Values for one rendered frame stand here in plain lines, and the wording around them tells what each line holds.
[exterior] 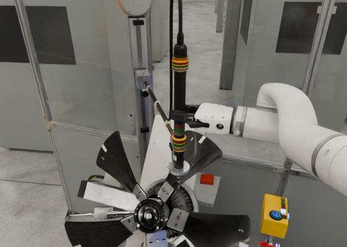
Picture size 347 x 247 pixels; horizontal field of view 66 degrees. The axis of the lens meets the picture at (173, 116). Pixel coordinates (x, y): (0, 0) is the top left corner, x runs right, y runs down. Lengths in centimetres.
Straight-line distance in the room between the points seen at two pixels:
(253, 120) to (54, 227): 232
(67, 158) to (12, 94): 139
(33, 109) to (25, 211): 112
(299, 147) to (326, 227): 148
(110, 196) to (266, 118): 80
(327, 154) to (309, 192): 133
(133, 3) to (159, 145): 68
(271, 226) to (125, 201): 63
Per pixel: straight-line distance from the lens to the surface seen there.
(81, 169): 232
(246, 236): 106
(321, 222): 197
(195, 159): 101
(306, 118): 62
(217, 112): 73
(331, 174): 48
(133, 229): 114
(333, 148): 49
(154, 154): 131
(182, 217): 106
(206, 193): 163
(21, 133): 371
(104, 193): 128
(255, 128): 71
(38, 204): 305
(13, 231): 290
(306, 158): 53
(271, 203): 134
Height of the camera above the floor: 199
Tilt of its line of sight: 28 degrees down
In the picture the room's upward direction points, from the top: straight up
